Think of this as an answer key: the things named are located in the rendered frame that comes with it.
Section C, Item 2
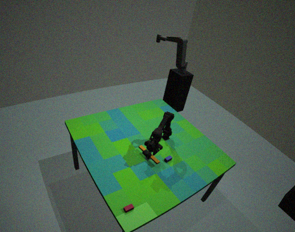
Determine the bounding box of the orange-brown bar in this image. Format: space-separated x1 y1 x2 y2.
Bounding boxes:
139 145 160 164

